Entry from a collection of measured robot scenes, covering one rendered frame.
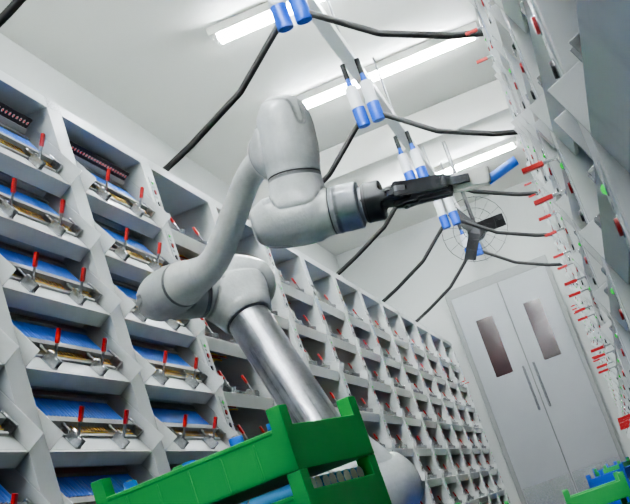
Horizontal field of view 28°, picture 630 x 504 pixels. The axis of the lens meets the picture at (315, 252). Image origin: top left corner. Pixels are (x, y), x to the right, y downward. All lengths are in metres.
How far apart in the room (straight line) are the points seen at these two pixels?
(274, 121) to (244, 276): 0.57
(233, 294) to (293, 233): 0.52
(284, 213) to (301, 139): 0.14
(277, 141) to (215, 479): 0.94
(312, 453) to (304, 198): 0.86
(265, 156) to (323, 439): 0.91
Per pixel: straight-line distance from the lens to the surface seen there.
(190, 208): 4.85
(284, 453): 1.49
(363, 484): 1.60
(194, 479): 1.56
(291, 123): 2.34
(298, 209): 2.29
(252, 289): 2.80
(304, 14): 4.51
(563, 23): 1.06
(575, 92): 1.04
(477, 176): 2.28
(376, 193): 2.28
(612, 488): 4.11
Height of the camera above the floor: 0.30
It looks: 13 degrees up
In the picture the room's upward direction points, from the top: 19 degrees counter-clockwise
